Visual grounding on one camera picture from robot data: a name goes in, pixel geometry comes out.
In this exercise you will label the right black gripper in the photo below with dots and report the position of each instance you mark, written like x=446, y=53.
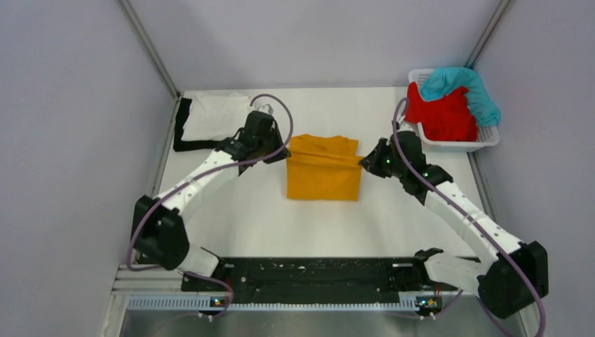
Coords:
x=372, y=161

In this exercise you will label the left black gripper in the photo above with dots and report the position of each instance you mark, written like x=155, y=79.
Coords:
x=275, y=133

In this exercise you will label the yellow t shirt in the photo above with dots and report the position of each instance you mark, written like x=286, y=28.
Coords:
x=323, y=168

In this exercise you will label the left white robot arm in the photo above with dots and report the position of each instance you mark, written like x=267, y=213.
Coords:
x=160, y=223

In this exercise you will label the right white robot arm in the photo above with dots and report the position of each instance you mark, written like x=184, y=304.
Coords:
x=508, y=274

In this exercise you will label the folded white t shirt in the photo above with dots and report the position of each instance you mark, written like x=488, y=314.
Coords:
x=232, y=108

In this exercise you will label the red t shirt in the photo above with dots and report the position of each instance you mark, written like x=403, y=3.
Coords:
x=445, y=119

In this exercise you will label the folded black t shirt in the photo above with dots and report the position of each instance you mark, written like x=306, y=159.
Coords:
x=182, y=130

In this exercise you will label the white plastic basket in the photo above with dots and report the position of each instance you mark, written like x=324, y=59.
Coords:
x=487, y=136

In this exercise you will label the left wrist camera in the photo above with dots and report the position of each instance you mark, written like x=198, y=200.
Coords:
x=267, y=109

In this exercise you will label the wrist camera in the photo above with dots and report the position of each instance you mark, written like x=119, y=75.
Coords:
x=405, y=126
x=267, y=109

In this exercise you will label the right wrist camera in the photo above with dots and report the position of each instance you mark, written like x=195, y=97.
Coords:
x=405, y=126

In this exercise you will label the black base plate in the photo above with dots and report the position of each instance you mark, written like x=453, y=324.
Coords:
x=317, y=280

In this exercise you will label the aluminium frame rail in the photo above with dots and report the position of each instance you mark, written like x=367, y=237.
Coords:
x=177, y=314

